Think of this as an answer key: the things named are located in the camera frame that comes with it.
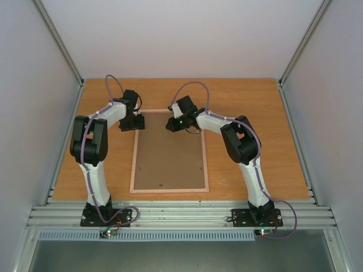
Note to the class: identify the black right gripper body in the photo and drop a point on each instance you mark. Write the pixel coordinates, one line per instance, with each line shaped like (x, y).
(174, 124)

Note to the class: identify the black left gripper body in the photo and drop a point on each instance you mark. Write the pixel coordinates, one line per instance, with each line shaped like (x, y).
(132, 123)

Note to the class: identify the pink wooden picture frame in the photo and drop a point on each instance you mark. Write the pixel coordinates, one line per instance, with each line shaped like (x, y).
(133, 170)

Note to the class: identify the brown cardboard backing board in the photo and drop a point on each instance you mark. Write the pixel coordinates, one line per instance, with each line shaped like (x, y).
(170, 158)

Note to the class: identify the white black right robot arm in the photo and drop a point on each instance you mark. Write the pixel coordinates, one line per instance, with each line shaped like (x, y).
(242, 145)

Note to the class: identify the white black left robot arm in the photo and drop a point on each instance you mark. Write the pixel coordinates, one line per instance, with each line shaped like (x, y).
(89, 146)

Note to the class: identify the left controller board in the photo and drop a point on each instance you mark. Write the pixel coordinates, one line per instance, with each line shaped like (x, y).
(108, 233)

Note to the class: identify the controller board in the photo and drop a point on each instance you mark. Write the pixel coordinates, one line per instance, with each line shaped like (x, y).
(108, 233)
(265, 232)

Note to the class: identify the right controller board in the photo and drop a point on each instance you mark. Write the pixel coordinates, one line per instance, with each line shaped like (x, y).
(265, 232)

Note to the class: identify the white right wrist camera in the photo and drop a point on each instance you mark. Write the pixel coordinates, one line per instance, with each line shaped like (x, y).
(175, 109)

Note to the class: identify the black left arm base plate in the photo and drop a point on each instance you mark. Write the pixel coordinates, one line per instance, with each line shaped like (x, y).
(91, 218)

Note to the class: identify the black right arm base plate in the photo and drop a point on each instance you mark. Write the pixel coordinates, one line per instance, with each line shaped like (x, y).
(245, 218)

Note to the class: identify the left aluminium corner post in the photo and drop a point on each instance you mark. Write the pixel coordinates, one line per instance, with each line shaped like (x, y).
(39, 6)

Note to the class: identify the aluminium corner post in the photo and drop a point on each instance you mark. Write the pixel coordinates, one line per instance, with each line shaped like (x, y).
(313, 25)
(39, 6)

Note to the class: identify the aluminium front rail platform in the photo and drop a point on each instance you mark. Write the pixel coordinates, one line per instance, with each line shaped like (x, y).
(190, 215)

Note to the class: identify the grey slotted cable duct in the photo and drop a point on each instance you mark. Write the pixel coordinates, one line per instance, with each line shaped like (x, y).
(127, 235)

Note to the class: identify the right aluminium corner post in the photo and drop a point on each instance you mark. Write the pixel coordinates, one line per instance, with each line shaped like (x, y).
(313, 25)

